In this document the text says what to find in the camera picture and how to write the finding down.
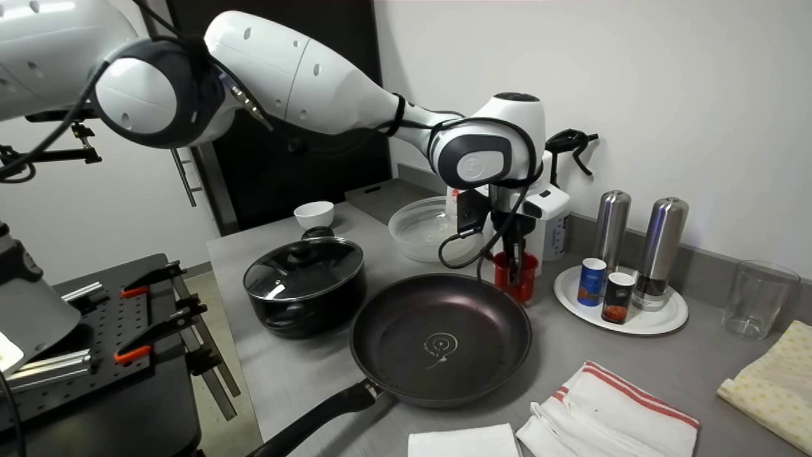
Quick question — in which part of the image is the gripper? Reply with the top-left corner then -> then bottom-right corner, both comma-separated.
490,211 -> 529,288

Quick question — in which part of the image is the red mug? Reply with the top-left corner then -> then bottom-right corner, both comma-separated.
493,251 -> 540,305

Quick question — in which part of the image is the white perforated utensil holder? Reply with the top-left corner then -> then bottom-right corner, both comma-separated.
541,213 -> 570,262

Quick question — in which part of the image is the blue spice can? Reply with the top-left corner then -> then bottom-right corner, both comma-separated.
577,257 -> 608,308

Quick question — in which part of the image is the steel grinder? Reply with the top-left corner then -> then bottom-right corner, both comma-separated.
631,197 -> 690,312
593,190 -> 632,275

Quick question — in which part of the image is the clear plastic bowl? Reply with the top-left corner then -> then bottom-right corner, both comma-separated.
388,196 -> 484,263

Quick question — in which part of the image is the dark spice can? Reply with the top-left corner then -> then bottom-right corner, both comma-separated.
601,272 -> 636,326

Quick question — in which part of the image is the black frying pan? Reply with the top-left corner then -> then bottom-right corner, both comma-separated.
246,273 -> 534,457

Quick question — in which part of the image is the grey tray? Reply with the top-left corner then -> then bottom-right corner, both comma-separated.
344,178 -> 440,227

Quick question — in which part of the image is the white plate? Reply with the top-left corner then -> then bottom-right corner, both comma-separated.
553,263 -> 690,336

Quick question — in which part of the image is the white red-striped towel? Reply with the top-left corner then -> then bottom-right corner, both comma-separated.
516,361 -> 700,457

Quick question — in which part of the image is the white paper napkin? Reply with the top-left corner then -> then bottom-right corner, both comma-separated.
407,423 -> 521,457

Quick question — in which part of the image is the small white bowl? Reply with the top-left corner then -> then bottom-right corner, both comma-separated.
294,201 -> 335,231

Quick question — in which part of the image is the black cooking pot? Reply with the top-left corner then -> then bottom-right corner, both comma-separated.
242,227 -> 368,340

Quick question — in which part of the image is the glass pot lid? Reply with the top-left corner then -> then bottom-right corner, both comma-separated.
243,227 -> 365,303

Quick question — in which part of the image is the black door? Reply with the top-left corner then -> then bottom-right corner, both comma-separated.
141,0 -> 393,231

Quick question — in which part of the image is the clear drinking glass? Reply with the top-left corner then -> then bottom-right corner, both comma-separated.
721,260 -> 802,341

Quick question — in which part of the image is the yellow cloth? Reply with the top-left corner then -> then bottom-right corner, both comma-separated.
716,319 -> 812,455

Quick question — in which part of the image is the black clamp with orange grip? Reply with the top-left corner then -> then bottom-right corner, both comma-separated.
114,294 -> 209,366
120,260 -> 188,300

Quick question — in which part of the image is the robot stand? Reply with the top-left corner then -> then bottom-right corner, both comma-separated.
0,253 -> 242,457

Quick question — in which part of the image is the aluminium profile bar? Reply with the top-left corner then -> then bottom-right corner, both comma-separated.
60,282 -> 106,303
0,348 -> 97,395

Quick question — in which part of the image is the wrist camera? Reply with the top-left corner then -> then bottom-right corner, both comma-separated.
456,189 -> 490,234

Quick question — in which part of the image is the silver door handle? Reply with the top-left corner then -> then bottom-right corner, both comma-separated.
170,147 -> 204,208

